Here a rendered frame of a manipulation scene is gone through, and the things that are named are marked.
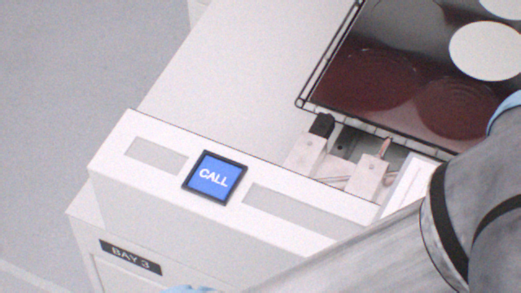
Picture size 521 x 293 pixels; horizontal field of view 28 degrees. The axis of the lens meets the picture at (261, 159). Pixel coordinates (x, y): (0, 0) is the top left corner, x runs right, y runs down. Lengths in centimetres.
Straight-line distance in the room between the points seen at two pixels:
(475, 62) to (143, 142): 44
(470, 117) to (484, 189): 60
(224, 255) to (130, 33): 147
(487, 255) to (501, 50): 75
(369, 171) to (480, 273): 59
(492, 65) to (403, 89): 12
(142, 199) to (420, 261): 50
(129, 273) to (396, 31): 47
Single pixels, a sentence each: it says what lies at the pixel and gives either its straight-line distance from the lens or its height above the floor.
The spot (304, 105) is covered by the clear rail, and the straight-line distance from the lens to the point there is 129.
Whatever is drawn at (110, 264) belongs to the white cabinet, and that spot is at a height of 73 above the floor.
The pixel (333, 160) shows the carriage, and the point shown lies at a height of 88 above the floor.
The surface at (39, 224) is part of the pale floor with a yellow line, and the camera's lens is 231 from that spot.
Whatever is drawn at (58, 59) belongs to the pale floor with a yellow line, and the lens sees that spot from 258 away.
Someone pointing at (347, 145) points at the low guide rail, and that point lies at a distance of 132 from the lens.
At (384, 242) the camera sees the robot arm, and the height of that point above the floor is 126.
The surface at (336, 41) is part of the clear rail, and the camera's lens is 135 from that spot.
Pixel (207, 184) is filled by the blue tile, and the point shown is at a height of 96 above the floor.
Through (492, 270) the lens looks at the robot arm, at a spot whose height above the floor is 137.
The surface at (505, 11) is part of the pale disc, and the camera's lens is 142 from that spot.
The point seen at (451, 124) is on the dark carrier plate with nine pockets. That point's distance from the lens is 129.
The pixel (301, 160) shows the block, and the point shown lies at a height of 91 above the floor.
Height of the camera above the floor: 192
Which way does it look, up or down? 55 degrees down
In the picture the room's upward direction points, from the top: 3 degrees counter-clockwise
